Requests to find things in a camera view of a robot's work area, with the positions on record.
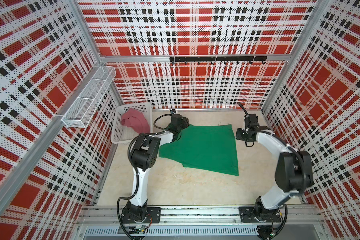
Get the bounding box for green tank top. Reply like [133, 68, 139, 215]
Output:
[159, 125, 239, 176]

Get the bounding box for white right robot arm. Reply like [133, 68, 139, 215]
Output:
[236, 128, 314, 223]

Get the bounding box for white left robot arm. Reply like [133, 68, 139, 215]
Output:
[117, 113, 190, 224]

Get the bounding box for pink tank top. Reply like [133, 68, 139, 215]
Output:
[121, 109, 150, 134]

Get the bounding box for white plastic laundry basket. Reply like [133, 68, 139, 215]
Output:
[111, 103, 153, 144]

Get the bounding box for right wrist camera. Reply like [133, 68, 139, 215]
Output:
[244, 114, 260, 131]

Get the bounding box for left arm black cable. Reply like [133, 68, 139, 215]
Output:
[116, 113, 181, 240]

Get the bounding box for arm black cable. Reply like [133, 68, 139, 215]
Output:
[116, 113, 181, 240]
[237, 102, 308, 240]

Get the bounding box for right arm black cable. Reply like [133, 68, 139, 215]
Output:
[237, 102, 308, 240]

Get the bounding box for black wall hook rail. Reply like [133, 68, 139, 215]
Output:
[169, 56, 268, 63]

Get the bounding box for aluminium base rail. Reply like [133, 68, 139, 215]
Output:
[78, 205, 324, 226]

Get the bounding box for white wire wall shelf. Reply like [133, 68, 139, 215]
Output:
[62, 66, 116, 128]

